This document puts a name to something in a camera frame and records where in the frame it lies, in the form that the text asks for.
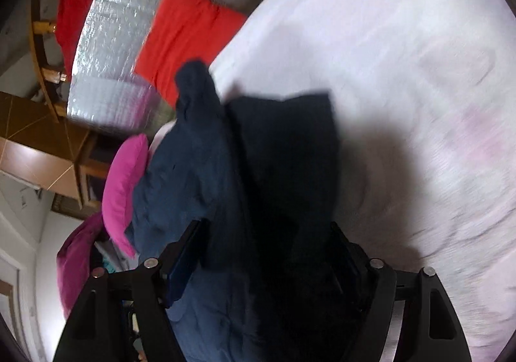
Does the white pink bed blanket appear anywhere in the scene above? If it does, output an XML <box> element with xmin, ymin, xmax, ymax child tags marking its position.
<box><xmin>210</xmin><ymin>0</ymin><xmax>515</xmax><ymax>361</ymax></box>

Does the magenta velvet garment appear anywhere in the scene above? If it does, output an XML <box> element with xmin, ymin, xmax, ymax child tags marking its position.
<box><xmin>56</xmin><ymin>213</ymin><xmax>104</xmax><ymax>318</ymax></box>

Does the navy blue puffer jacket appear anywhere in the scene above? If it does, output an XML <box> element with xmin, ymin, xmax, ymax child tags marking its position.
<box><xmin>127</xmin><ymin>61</ymin><xmax>364</xmax><ymax>361</ymax></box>

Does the red orange pillow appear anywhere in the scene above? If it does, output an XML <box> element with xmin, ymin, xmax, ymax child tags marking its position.
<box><xmin>134</xmin><ymin>0</ymin><xmax>247</xmax><ymax>106</ymax></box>

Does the silver foil insulation panel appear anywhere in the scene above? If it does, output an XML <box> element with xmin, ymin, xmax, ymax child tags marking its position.
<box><xmin>66</xmin><ymin>0</ymin><xmax>262</xmax><ymax>135</ymax></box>

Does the wooden stair railing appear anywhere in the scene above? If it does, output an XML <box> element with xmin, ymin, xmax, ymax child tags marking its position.
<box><xmin>28</xmin><ymin>0</ymin><xmax>71</xmax><ymax>121</ymax></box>

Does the magenta pillow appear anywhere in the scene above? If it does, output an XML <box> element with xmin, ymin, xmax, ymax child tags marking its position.
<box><xmin>102</xmin><ymin>134</ymin><xmax>149</xmax><ymax>258</ymax></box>

